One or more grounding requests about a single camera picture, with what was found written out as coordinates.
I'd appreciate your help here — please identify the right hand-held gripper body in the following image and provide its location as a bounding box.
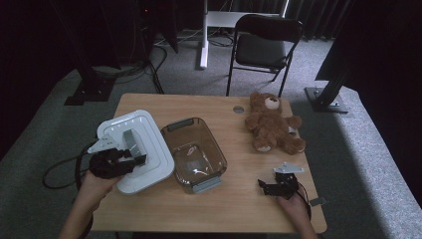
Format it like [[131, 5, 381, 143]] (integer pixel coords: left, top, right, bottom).
[[269, 161, 306, 201]]

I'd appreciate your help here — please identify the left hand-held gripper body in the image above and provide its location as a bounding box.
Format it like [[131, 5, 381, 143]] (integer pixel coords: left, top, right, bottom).
[[87, 133, 135, 180]]

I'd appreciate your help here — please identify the white lid with grey handle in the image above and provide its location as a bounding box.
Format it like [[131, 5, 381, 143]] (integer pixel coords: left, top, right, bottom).
[[96, 109, 176, 195]]

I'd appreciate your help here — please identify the brown teddy bear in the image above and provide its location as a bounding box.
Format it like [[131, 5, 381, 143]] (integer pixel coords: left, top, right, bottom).
[[244, 91, 307, 155]]

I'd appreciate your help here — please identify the translucent brown storage box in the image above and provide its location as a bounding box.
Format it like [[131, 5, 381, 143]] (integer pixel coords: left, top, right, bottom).
[[160, 117, 229, 195]]

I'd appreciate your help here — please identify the person's left hand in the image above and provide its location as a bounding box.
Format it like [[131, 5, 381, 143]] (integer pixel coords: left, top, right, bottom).
[[79, 168, 124, 204]]

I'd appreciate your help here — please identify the person's right hand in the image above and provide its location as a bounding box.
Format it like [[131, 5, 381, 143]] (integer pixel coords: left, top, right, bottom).
[[276, 192, 312, 221]]

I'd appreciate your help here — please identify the black metal stand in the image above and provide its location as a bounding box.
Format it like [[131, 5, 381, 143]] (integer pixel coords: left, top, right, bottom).
[[49, 0, 117, 107], [304, 31, 353, 115]]

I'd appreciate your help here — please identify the black folding chair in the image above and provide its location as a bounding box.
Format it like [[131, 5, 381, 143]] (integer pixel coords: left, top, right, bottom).
[[226, 13, 305, 98]]

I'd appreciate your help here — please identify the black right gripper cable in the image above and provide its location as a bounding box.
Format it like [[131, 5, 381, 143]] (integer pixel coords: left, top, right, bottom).
[[296, 181, 314, 221]]

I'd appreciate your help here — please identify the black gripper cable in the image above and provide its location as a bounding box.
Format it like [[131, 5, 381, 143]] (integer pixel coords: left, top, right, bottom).
[[42, 141, 98, 191], [296, 181, 314, 221]]

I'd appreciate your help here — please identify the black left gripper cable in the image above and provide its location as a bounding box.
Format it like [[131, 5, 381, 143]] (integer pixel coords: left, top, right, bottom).
[[42, 141, 98, 191]]

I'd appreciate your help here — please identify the bundle of floor cables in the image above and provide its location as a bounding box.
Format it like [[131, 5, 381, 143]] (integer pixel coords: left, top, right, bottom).
[[93, 28, 233, 96]]

